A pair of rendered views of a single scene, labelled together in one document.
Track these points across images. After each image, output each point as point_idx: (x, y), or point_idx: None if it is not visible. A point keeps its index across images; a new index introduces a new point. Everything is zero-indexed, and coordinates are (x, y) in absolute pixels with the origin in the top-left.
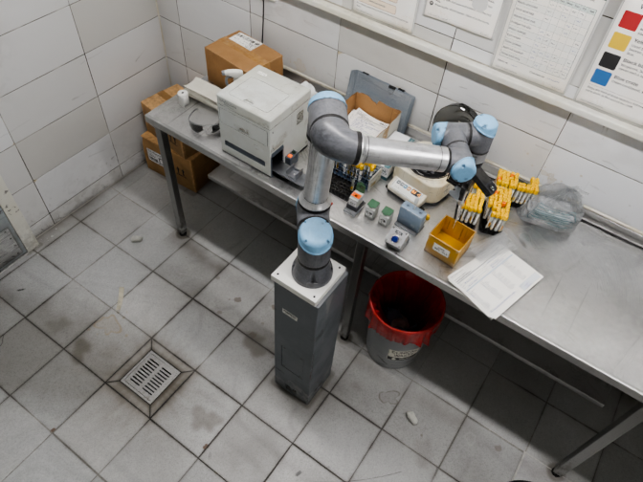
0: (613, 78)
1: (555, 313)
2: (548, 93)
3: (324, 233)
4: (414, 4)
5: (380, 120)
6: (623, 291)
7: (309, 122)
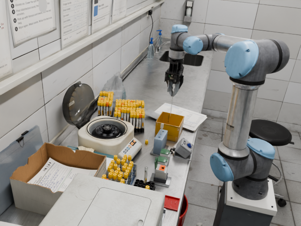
0: (98, 7)
1: (184, 102)
2: (86, 38)
3: (258, 140)
4: (7, 40)
5: (36, 173)
6: (154, 86)
7: (272, 61)
